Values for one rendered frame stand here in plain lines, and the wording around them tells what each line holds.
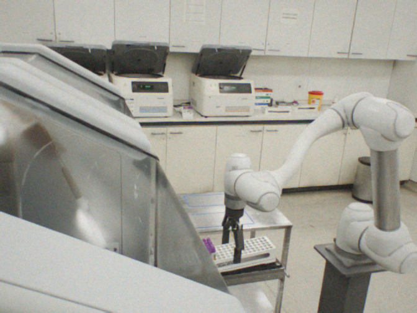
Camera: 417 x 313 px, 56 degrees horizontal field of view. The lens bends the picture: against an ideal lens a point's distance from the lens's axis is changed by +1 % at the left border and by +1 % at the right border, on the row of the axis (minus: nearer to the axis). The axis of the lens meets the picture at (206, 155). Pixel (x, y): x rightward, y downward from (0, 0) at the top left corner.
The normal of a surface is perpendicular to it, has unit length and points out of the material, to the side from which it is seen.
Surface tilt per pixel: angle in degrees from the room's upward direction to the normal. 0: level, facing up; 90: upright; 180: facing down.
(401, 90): 90
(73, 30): 90
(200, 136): 90
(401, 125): 84
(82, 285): 29
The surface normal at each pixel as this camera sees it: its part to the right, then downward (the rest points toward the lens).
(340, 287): -0.47, 0.25
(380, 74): 0.29, 0.31
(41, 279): 0.51, -0.85
